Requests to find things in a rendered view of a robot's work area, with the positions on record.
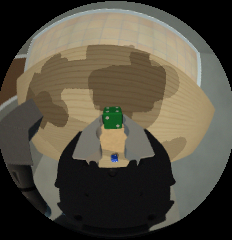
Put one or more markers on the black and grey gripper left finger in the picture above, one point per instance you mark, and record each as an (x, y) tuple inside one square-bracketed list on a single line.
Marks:
[(82, 149)]

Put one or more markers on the green die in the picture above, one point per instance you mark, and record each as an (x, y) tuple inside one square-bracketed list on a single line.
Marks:
[(112, 118)]

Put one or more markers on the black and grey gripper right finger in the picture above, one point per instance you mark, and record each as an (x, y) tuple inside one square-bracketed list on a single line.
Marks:
[(142, 146)]

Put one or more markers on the blue die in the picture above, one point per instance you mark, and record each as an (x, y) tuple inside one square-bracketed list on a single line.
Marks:
[(114, 158)]

